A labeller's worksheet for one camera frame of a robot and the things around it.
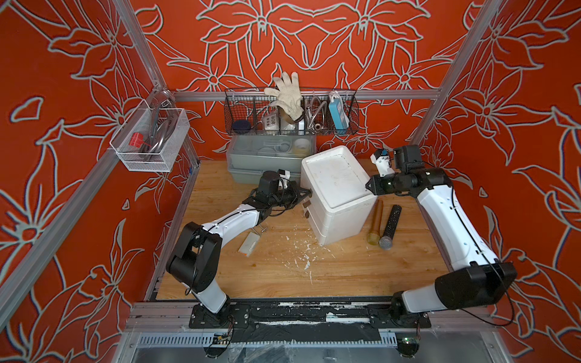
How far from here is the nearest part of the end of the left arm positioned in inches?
28.5

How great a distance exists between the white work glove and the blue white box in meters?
0.12

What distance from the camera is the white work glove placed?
2.93ft

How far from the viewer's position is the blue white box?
86 cm

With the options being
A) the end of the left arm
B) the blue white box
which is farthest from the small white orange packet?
the blue white box
